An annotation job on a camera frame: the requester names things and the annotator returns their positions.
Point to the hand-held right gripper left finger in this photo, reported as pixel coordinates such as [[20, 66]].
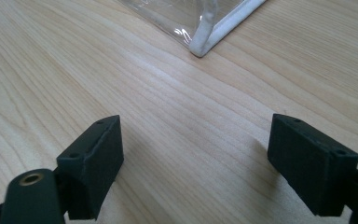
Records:
[[90, 161]]

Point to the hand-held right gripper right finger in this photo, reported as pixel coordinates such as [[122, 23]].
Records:
[[310, 168]]

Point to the clear plastic bag white trim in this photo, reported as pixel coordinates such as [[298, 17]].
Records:
[[199, 25]]

